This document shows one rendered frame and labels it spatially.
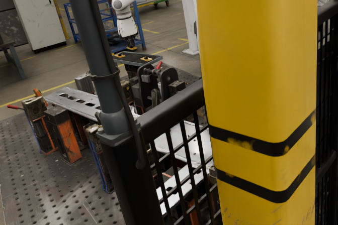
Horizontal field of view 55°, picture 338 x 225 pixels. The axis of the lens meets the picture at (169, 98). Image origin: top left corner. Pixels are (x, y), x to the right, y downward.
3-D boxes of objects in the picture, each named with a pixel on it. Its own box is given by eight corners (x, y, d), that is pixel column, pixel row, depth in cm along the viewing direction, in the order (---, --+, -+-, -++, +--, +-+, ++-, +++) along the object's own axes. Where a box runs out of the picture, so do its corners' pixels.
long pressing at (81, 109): (37, 101, 206) (36, 99, 205) (68, 87, 219) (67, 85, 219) (211, 174, 112) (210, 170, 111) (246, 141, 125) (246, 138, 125)
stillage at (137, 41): (88, 52, 701) (75, 7, 662) (121, 41, 735) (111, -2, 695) (109, 62, 604) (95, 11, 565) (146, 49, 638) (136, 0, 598)
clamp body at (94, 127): (99, 189, 161) (78, 129, 147) (117, 175, 169) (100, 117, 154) (109, 196, 155) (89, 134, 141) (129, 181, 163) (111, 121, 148)
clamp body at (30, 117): (37, 153, 205) (15, 102, 190) (58, 141, 213) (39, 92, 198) (45, 158, 197) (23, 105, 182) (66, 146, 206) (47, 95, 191)
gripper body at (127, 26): (130, 13, 190) (134, 31, 194) (113, 17, 186) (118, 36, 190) (135, 14, 183) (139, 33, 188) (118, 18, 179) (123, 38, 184)
